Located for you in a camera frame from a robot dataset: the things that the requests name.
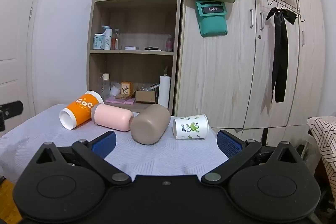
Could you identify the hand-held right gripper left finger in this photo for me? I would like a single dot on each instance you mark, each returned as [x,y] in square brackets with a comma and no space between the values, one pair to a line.
[105,144]

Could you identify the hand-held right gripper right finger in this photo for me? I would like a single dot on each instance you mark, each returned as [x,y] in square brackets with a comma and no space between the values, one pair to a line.
[228,145]

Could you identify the taupe cup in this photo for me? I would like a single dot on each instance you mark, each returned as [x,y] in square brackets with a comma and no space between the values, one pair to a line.
[149,124]

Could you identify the pink cup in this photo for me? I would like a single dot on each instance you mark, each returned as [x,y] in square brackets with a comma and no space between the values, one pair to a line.
[113,116]

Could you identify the white floral paper cup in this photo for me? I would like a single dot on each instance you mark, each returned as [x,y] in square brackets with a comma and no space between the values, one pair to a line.
[190,127]

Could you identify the orange paper cup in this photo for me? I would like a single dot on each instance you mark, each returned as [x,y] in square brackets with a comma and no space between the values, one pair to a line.
[78,108]

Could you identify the pink flat box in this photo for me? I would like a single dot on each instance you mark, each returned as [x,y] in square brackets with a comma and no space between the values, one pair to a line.
[115,101]

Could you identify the clear bottle white cap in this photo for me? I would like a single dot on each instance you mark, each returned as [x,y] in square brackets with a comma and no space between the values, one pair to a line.
[105,87]

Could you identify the white textured tablecloth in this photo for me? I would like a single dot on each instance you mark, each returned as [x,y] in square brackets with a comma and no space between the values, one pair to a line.
[170,155]

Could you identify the yellow floral box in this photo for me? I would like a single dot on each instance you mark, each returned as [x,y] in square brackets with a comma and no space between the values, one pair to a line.
[126,88]

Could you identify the brown cardboard box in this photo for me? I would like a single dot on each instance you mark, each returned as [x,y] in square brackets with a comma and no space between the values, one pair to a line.
[145,96]

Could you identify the light wooden wardrobe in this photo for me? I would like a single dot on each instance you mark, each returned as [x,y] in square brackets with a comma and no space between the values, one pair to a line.
[223,69]

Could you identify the white paper towel roll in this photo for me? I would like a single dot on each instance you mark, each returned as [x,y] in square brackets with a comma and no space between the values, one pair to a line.
[164,90]

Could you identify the geometric patterned fabric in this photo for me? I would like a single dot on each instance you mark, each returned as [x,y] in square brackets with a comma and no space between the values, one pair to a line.
[325,134]

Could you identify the white flat case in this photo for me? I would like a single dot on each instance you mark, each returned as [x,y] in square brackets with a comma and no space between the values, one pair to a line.
[131,48]

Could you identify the teal cosmetic jar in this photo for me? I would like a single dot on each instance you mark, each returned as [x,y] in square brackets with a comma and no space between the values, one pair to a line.
[98,41]

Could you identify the orange liquid bottle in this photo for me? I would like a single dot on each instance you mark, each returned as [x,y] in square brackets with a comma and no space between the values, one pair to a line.
[115,41]

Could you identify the black ribbon bow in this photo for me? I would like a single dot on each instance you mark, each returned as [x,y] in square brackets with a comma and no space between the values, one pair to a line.
[281,56]

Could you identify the white pump bottle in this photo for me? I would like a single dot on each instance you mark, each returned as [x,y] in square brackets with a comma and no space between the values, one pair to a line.
[107,40]

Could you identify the black flat case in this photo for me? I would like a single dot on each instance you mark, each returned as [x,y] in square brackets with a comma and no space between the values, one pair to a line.
[152,48]

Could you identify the pink small bottle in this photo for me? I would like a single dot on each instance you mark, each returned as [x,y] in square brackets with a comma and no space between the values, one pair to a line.
[169,44]

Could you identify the wooden open bookshelf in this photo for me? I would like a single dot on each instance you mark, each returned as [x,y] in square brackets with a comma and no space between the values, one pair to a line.
[136,27]

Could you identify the teal pouch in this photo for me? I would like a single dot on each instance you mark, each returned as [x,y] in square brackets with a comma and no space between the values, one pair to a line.
[212,23]

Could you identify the white door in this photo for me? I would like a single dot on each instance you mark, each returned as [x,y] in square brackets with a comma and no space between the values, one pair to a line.
[15,30]

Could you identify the black bracket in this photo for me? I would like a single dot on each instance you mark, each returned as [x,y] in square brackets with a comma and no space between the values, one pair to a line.
[11,111]

